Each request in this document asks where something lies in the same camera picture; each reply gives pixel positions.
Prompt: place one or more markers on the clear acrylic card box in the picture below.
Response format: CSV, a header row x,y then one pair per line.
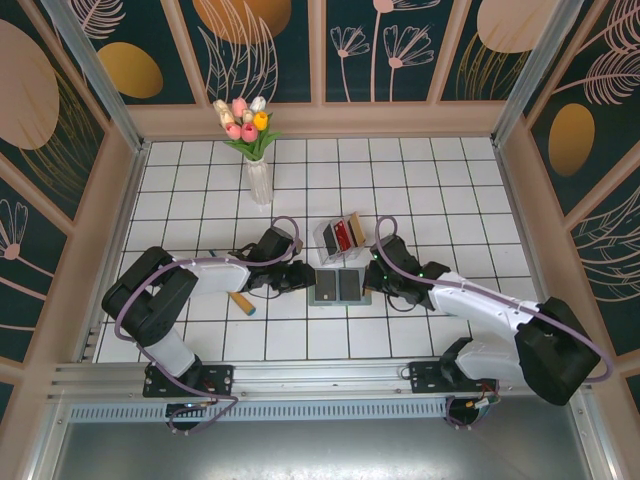
x,y
322,257

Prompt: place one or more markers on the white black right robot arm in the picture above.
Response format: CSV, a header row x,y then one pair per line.
x,y
480,300

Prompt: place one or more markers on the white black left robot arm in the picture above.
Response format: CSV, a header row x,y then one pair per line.
x,y
215,277

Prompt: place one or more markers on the gold credit card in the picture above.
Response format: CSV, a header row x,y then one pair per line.
x,y
356,229

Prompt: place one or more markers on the red credit card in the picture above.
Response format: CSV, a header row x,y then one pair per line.
x,y
342,234

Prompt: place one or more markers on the white ribbed vase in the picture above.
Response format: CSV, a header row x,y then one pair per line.
x,y
260,182

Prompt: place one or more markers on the artificial tulip bouquet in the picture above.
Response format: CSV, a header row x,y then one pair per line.
x,y
247,131

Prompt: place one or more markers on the grey metal sheet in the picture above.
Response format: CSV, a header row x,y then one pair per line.
x,y
320,450

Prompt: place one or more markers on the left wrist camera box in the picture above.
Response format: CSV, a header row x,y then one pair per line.
x,y
297,245

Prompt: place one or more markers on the aluminium front rail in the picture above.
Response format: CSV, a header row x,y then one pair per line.
x,y
320,382

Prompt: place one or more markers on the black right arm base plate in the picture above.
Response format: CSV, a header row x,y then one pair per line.
x,y
425,377

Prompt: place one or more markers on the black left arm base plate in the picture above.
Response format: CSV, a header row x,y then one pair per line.
x,y
220,377

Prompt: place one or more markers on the aluminium side rail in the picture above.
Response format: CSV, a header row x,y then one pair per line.
x,y
531,250
120,235

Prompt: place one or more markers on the aluminium corner post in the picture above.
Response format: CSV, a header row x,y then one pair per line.
x,y
534,70
102,85

